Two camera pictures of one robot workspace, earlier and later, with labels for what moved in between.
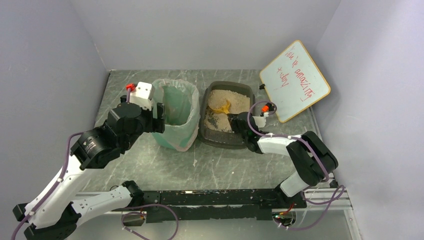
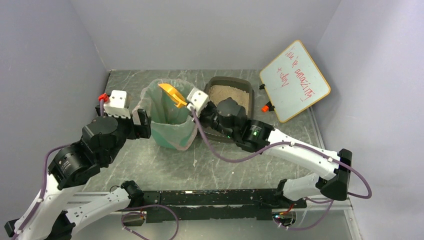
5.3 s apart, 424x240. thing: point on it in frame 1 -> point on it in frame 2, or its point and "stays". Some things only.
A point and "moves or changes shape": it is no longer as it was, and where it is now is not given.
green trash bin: x=182 y=114 stays
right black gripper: x=239 y=122 -> x=205 y=110
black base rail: x=209 y=206 stays
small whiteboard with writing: x=293 y=81 stays
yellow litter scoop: x=224 y=110 -> x=176 y=96
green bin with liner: x=182 y=113 stays
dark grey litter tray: x=219 y=139 moves or changes shape
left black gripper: x=158 y=117 -> x=142 y=124
